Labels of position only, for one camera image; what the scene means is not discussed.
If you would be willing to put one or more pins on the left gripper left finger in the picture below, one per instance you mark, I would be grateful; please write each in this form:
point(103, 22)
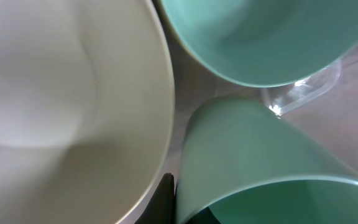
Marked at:
point(160, 209)

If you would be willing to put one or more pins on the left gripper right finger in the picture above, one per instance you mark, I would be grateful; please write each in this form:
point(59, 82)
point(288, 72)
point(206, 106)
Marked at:
point(204, 217)

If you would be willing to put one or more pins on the mint green cup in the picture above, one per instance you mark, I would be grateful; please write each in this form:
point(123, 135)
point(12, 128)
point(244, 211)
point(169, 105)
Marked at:
point(249, 166)

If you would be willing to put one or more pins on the beige bowl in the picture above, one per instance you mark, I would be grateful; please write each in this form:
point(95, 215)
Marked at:
point(86, 109)

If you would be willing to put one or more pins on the mint green small bowl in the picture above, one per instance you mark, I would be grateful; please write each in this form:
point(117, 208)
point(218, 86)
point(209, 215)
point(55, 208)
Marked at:
point(263, 43)

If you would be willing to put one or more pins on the clear plastic storage bin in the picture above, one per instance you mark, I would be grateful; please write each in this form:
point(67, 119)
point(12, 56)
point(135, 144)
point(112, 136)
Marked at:
point(282, 99)

